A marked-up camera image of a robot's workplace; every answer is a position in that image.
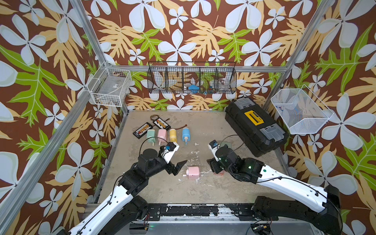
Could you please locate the white wire basket left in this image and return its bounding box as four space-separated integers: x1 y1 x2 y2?
88 63 132 107

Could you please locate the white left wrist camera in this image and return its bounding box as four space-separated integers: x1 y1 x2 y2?
161 142 179 164

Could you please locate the green pencil sharpener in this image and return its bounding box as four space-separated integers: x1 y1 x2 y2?
220 142 232 148
146 129 156 146

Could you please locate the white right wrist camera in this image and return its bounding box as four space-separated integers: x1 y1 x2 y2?
208 140 220 162

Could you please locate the aluminium frame back bar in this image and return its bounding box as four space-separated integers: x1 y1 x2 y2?
108 65 288 73

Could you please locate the aluminium frame post right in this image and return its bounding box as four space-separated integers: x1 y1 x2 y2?
262 0 333 111

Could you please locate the white mesh basket right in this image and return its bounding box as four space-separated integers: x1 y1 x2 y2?
271 85 334 135

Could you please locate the pink pencil sharpener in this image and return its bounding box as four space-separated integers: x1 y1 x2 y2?
157 129 167 146
183 166 200 180

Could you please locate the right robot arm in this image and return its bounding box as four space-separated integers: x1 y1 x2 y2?
208 141 343 235

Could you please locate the aluminium frame post left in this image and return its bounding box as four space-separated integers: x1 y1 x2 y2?
70 1 129 116

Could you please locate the aluminium frame post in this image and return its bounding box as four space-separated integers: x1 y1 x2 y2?
70 1 129 116
262 0 333 111

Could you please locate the black charging board left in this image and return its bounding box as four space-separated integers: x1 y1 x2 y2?
133 122 153 139

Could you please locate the black wire basket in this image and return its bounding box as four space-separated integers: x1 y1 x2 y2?
146 61 237 95

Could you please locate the black charging board right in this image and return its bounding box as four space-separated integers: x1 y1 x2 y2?
153 117 171 130

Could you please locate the black charging board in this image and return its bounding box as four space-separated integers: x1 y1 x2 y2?
153 117 171 130
133 122 153 139

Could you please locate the yellow pencil sharpener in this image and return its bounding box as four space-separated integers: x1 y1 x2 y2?
169 128 177 143

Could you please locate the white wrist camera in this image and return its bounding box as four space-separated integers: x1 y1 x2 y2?
161 142 179 164
208 140 220 162

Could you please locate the black yellow-latch toolbox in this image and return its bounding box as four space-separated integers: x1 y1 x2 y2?
225 98 289 157

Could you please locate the clear pink tray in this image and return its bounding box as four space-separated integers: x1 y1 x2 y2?
214 171 225 176

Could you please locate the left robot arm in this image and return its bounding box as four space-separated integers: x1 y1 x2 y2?
57 145 187 235

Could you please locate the blue pencil sharpener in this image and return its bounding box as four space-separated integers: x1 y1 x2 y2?
182 127 191 144

